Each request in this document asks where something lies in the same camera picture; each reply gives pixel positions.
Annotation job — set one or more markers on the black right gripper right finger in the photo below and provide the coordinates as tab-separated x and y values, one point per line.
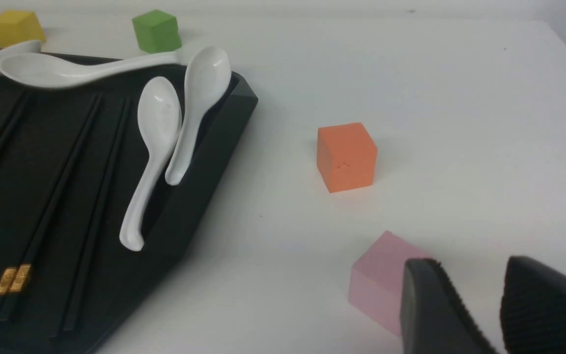
533	308

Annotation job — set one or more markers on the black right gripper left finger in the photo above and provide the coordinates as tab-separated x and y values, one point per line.
433	318

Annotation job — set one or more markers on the pink cube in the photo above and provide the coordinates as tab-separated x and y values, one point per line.
376	280

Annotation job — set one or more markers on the orange cube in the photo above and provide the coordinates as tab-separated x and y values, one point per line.
346	157

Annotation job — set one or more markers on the white spoon far right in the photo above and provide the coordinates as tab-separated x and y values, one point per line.
207	78

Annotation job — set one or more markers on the white spoon front right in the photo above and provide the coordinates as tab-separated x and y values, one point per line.
158	116

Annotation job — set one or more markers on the green cube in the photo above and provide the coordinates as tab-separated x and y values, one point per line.
156	32

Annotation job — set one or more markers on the black serving tray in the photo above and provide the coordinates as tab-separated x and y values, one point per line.
120	279

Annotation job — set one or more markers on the white spoon top centre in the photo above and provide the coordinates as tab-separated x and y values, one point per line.
45	71

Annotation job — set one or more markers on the yellow cube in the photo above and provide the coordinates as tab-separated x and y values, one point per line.
17	26

